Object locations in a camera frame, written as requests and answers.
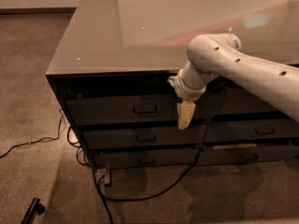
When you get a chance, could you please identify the dark drawer cabinet glass top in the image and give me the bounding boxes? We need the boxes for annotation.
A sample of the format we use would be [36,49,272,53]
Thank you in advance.
[46,0,299,170]

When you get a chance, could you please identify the thick black floor cable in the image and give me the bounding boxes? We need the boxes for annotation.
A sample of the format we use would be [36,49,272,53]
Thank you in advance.
[66,126,200,224]

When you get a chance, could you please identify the thin black floor cable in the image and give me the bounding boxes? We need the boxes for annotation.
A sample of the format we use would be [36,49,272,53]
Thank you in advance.
[0,109,64,160]

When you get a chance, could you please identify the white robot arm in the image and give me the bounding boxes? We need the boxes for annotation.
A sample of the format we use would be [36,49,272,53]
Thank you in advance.
[168,34,299,130]

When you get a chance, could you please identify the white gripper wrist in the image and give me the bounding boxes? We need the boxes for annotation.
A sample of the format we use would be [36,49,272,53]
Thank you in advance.
[167,72,206,130]

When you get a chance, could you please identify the black metal bar object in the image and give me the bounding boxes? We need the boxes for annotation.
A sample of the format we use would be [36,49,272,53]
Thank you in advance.
[21,198,46,224]

